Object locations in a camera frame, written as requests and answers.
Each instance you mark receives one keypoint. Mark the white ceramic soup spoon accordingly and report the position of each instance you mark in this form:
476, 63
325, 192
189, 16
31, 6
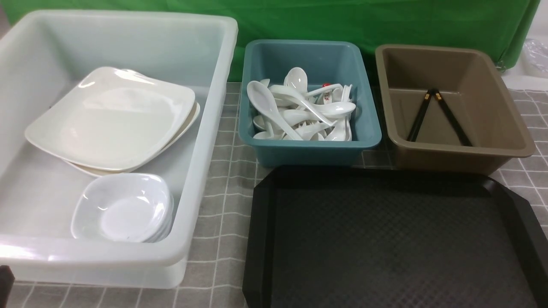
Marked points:
264, 102

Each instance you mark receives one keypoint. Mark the black chopstick gold band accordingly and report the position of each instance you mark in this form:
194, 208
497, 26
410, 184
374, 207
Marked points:
417, 123

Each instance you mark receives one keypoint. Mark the small white sauce bowl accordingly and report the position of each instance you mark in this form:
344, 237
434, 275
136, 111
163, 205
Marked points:
127, 207

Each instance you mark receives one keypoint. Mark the white square rice plate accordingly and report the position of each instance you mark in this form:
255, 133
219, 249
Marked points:
51, 132

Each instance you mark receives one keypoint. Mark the white square plate in bin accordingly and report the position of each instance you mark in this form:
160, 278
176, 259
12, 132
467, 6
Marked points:
188, 124

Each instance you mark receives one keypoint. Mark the teal plastic bin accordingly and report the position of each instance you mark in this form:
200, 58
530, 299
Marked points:
334, 62

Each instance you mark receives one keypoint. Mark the white spoon front pile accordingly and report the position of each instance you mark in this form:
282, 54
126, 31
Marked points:
308, 132

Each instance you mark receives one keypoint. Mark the white spoon pile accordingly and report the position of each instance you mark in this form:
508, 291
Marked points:
297, 78
308, 132

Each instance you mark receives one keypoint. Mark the white spoon upper pile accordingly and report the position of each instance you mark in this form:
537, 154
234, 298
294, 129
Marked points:
297, 78

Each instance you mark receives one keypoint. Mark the black serving tray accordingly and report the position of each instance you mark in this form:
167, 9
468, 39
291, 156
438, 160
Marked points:
341, 237

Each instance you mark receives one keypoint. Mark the stacked small white bowl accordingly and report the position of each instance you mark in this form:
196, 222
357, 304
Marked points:
166, 225

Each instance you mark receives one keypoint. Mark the grey checked tablecloth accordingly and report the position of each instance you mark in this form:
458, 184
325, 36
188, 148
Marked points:
215, 269

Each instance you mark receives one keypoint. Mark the large white plastic bin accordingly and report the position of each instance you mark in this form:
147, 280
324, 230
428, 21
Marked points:
42, 57

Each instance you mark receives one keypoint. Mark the brown plastic bin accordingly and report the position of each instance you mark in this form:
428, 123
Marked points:
475, 92

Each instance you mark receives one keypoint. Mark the black chopstick in bin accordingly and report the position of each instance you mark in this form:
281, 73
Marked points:
463, 138

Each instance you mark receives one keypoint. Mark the green backdrop cloth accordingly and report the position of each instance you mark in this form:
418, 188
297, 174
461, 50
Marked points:
496, 27

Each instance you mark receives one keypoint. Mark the clear plastic bag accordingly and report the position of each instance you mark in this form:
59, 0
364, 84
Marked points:
535, 58

